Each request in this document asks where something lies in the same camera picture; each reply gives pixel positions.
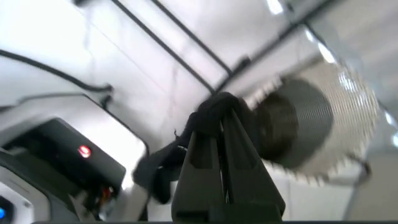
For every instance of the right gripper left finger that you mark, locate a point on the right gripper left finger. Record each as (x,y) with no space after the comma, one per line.
(199,186)

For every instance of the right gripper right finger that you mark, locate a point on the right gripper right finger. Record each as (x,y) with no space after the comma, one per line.
(252,189)

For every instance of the black garment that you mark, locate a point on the black garment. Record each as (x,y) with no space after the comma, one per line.
(214,105)

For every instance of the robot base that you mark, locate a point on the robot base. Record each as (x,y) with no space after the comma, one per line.
(62,140)

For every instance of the white laundry basket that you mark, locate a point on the white laundry basket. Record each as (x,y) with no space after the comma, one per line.
(348,118)

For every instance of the black clothes rack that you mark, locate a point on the black clothes rack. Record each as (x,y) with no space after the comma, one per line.
(174,53)

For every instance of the white curtain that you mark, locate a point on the white curtain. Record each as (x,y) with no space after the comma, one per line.
(373,31)

